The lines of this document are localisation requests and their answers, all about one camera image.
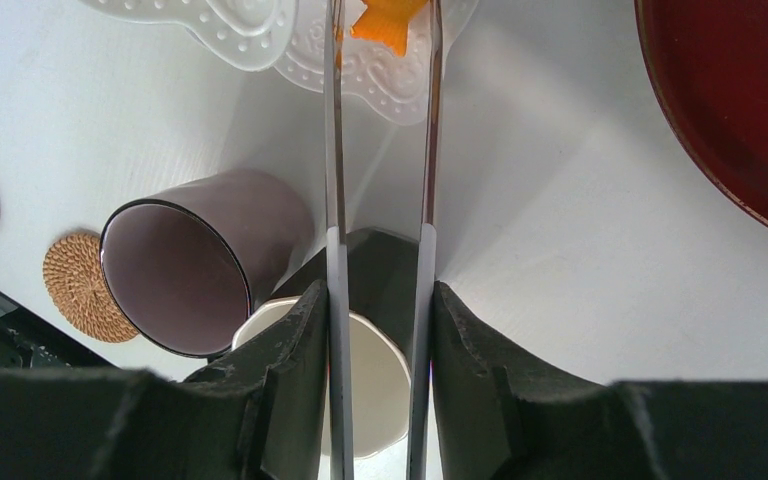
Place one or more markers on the black mug white inside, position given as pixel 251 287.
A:
pixel 377 318

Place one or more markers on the white tiered dessert stand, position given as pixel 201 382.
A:
pixel 289 36

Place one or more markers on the metal tongs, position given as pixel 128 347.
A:
pixel 339 370

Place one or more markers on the light brown coaster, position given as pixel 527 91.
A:
pixel 73 277

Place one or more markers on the purple mug black handle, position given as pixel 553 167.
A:
pixel 188 266

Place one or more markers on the orange macaron pair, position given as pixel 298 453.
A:
pixel 387 22

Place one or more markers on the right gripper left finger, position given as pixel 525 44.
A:
pixel 108 423

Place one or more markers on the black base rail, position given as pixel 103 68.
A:
pixel 28 341

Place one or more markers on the red round tray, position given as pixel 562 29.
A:
pixel 707 62

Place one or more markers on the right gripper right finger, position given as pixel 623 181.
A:
pixel 504 413

